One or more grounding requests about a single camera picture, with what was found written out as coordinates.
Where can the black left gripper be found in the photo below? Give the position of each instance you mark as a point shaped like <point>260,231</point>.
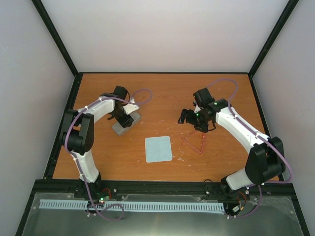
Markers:
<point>126,122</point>

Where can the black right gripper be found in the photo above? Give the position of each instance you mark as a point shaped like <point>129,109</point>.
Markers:
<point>189,119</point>

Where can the grey glasses case green lining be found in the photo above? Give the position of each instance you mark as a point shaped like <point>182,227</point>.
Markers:
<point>120,131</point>

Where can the light blue cleaning cloth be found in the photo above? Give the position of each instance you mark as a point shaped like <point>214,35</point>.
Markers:
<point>158,149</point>

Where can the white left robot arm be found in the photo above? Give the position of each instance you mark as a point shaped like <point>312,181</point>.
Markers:
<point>78,129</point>

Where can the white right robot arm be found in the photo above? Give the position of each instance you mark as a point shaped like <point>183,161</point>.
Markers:
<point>265,155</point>

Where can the pink transparent sunglasses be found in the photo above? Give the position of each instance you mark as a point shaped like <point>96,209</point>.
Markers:
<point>195,140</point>

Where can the grey metal front plate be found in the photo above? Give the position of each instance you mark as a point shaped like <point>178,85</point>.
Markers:
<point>268,216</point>

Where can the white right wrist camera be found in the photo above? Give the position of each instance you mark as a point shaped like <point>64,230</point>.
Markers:
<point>197,108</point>

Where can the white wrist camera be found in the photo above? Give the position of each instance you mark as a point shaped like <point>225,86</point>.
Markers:
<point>197,108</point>
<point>130,107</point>

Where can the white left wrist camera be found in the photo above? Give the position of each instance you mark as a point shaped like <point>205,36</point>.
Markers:
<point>130,107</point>

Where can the light blue slotted cable duct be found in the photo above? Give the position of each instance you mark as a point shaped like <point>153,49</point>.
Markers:
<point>137,206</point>

